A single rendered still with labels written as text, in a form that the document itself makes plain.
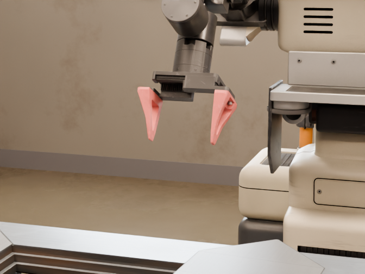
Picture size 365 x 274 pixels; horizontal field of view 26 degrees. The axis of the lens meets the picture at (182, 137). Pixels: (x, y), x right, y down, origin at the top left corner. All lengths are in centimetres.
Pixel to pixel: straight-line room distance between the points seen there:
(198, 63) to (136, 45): 358
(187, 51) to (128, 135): 368
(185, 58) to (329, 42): 34
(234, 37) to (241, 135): 319
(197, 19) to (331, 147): 45
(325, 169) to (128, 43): 340
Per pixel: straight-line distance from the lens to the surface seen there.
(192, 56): 119
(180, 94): 122
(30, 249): 118
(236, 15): 145
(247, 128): 462
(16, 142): 521
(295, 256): 112
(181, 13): 114
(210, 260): 110
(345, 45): 143
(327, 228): 146
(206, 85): 116
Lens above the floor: 124
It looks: 12 degrees down
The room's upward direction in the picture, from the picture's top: straight up
